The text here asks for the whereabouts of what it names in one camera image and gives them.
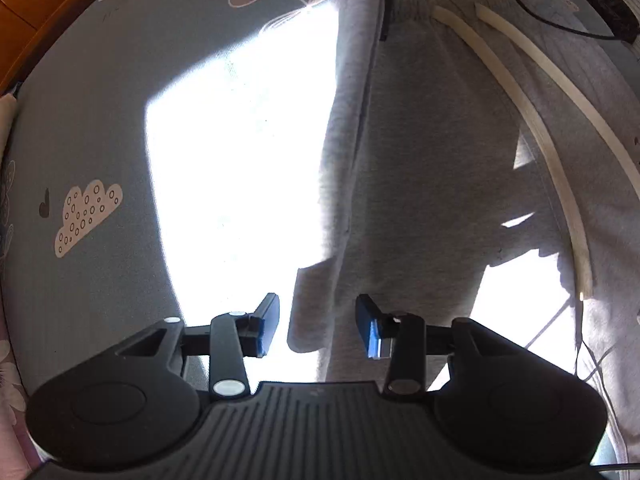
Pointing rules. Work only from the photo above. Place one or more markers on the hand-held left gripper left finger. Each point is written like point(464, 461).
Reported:
point(269, 322)

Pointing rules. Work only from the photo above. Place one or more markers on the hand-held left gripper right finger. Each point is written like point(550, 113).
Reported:
point(371, 330)

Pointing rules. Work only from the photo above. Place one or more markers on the pink floral folded quilt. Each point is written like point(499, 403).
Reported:
point(10, 385)

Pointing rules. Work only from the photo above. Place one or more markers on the wooden headboard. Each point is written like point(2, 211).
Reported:
point(20, 20)

